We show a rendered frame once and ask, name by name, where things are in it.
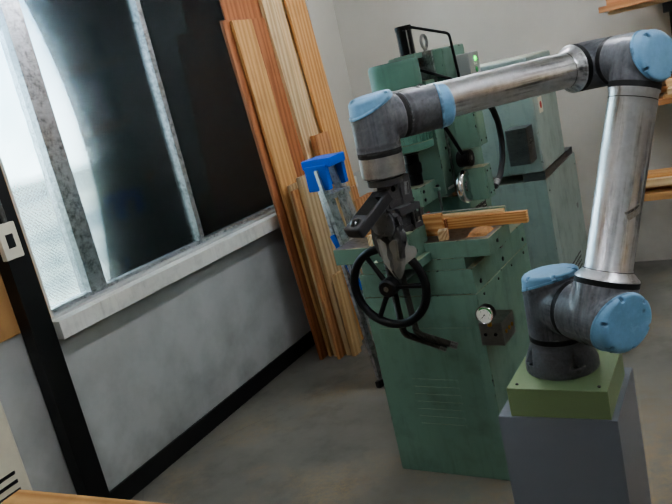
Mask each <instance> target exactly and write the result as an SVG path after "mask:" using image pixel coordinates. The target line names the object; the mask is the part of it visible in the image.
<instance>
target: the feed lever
mask: <svg viewBox="0 0 672 504"><path fill-rule="evenodd" d="M444 130H445V131H446V133H447V135H448V136H449V138H450V139H451V141H452V142H453V144H454V145H455V147H456V149H457V150H458V152H457V153H456V163H457V165H458V166H459V167H460V168H461V167H468V166H473V165H474V164H475V157H474V153H473V151H472V150H471V149H468V150H462V149H461V147H460V146H459V144H458V143H457V141H456V139H455V138H454V136H453V135H452V133H451V132H450V130H449V128H448V127H444Z"/></svg>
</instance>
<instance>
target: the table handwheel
mask: <svg viewBox="0 0 672 504"><path fill-rule="evenodd" d="M375 254H378V251H377V249H376V247H375V246H372V247H369V248H367V249H366V250H364V251H363V252H362V253H361V254H360V255H359V256H358V257H357V258H356V260H355V262H354V264H353V266H352V269H351V275H350V284H351V290H352V293H353V296H354V298H355V300H356V302H357V304H358V306H359V307H360V308H361V310H362V311H363V312H364V313H365V314H366V315H367V316H368V317H369V318H370V319H372V320H373V321H375V322H376V323H378V324H380V325H383V326H386V327H390V328H405V327H408V326H411V325H413V324H415V323H416V322H418V321H419V320H420V319H421V318H422V317H423V316H424V314H425V313H426V311H427V309H428V307H429V304H430V299H431V288H430V283H429V279H428V276H427V274H426V272H425V270H424V268H423V267H422V265H421V264H420V263H419V262H418V260H417V259H416V258H415V257H414V258H413V259H412V260H411V261H409V262H408V264H409V265H410V266H411V267H412V268H413V269H405V270H404V271H405V275H406V276H405V277H406V279H407V280H408V279H409V278H410V277H411V276H413V275H414V274H415V273H416V274H417V276H418V278H419V280H420V283H411V284H402V280H401V279H396V278H395V277H392V276H389V277H387V278H386V277H385V276H384V275H383V274H382V273H381V271H380V270H379V269H378V268H377V266H376V265H375V264H374V262H373V261H372V260H371V258H370V257H371V256H372V255H375ZM365 261H367V263H368V264H369V265H370V266H371V268H372V269H373V270H374V272H375V273H376V274H377V276H378V277H379V278H380V280H381V282H380V284H379V291H380V293H381V294H382V295H383V296H384V297H383V301H382V304H381V308H380V311H379V314H378V313H376V312H375V311H374V310H372V309H371V308H370V306H369V305H368V304H367V303H366V301H365V300H364V298H363V296H362V294H361V291H360V287H359V272H360V269H361V266H362V265H363V263H364V262H365ZM408 288H422V299H421V303H420V306H419V308H418V309H417V311H416V312H415V313H414V314H413V315H411V316H410V317H408V318H405V319H401V320H393V319H388V318H385V317H383V314H384V311H385V307H386V304H387V302H388V299H389V297H392V296H393V295H395V294H396V293H397V292H398V291H399V290H400V289H408Z"/></svg>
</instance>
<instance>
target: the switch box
mask: <svg viewBox="0 0 672 504"><path fill-rule="evenodd" d="M474 55H475V56H476V58H477V59H476V61H477V64H475V65H474V62H476V61H474V58H473V56H474ZM456 60H457V64H458V68H459V72H460V77H461V76H466V75H470V74H474V73H479V72H481V69H480V63H479V57H478V52H477V51H472V52H468V53H464V54H460V55H456ZM475 66H478V68H479V71H478V72H476V71H475Z"/></svg>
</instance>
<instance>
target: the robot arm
mask: <svg viewBox="0 0 672 504"><path fill-rule="evenodd" d="M671 74H672V41H671V38H670V37H669V36H668V35H667V34H666V33H665V32H663V31H661V30H657V29H650V30H638V31H636V32H631V33H626V34H620V35H615V36H609V37H604V38H599V39H594V40H589V41H584V42H580V43H575V44H571V45H567V46H565V47H563V48H562V49H561V50H560V51H559V53H558V54H556V55H552V56H547V57H543V58H539V59H534V60H530V61H526V62H521V63H517V64H513V65H509V66H504V67H500V68H496V69H491V70H487V71H483V72H479V73H474V74H470V75H466V76H461V77H457V78H453V79H448V80H444V81H440V82H436V83H431V84H427V85H423V86H414V87H409V88H405V89H401V90H396V91H391V90H389V89H385V90H380V91H376V92H373V93H370V94H366V95H363V96H360V97H358V98H355V99H353V100H351V101H350V102H349V105H348V110H349V116H350V118H349V121H350V122H351V126H352V131H353V136H354V141H355V146H356V151H357V156H358V161H359V166H360V171H361V176H362V180H364V181H367V183H368V188H377V190H378V191H376V192H372V193H371V195H370V196H369V197H368V199H367V200H366V201H365V203H364V204H363V205H362V206H361V208H360V209H359V210H358V212H357V213H356V214H355V215H354V217H353V218H352V219H351V221H350V222H349V223H348V224H347V226H346V227H345V228H344V231H345V233H346V234H347V235H348V237H350V238H364V237H365V236H366V235H367V234H368V232H369V231H370V230H371V235H372V240H373V243H374V245H375V247H376V249H377V251H378V254H379V256H380V257H381V258H382V260H383V262H384V263H385V265H386V266H387V267H388V269H389V270H390V271H391V273H392V274H393V275H394V277H395V278H396V279H401V278H402V276H403V274H404V270H405V265H406V264H407V263H408V262H409V261H411V260H412V259H413V258H414V257H415V256H416V254H417V249H416V247H414V246H410V245H408V242H407V236H406V232H408V231H411V230H413V229H414V228H418V227H420V226H423V225H424V224H423V218H422V213H421V207H420V202H419V201H414V200H413V196H412V190H411V185H410V180H409V174H408V173H405V174H403V173H404V172H405V171H406V169H405V164H404V158H403V153H402V147H401V142H400V139H401V138H405V137H409V136H413V135H417V134H421V133H424V132H428V131H432V130H436V129H440V128H441V129H443V128H444V127H447V126H450V125H451V124H452V123H453V121H454V119H455V117H456V116H460V115H464V114H468V113H472V112H476V111H480V110H484V109H488V108H492V107H496V106H500V105H504V104H507V103H511V102H515V101H519V100H523V99H527V98H531V97H535V96H539V95H543V94H547V93H551V92H555V91H559V90H563V89H565V90H566V91H568V92H570V93H576V92H580V91H585V90H589V89H594V88H600V87H605V86H608V89H607V90H608V98H607V105H606V112H605V119H604V127H603V134H602V141H601V148H600V155H599V162H598V170H597V177H596V184H595V191H594V198H593V206H592V213H591V220H590V227H589V234H588V241H587V249H586V256H585V263H584V266H583V267H582V268H581V269H579V267H578V266H577V265H575V264H568V263H561V264H552V265H547V266H542V267H539V268H536V269H533V270H530V271H528V272H527V273H525V274H524V275H523V276H522V279H521V282H522V290H521V291H522V294H523V300H524V307H525V313H526V320H527V326H528V333H529V339H530V343H529V347H528V351H527V355H526V360H525V363H526V369H527V372H528V373H529V374H530V375H532V376H534V377H536V378H539V379H544V380H552V381H563V380H572V379H577V378H581V377H584V376H587V375H589V374H591V373H593V372H594V371H595V370H597V368H598V367H599V365H600V359H599V354H598V352H597V350H596V349H598V350H601V351H607V352H611V353H625V352H628V351H630V350H631V349H633V348H635V347H636V346H638V345H639V344H640V343H641V342H642V341H643V339H644V338H645V336H646V335H647V333H648V331H649V328H650V327H649V324H650V323H651V319H652V313H651V307H650V305H649V303H648V301H647V300H645V298H644V297H643V296H642V295H640V294H639V292H640V285H641V282H640V280H639V279H638V278H637V277H636V275H635V274H634V271H633V270H634V263H635V256H636V249H637V243H638V236H639V229H640V222H641V215H642V209H643V202H644V195H645V188H646V182H647V175H648V168H649V161H650V154H651V148H652V141H653V134H654V127H655V121H656V114H657V107H658V100H659V94H660V93H661V88H662V82H663V81H665V80H666V79H668V78H669V77H671ZM416 209H419V214H420V221H418V216H417V210H416Z"/></svg>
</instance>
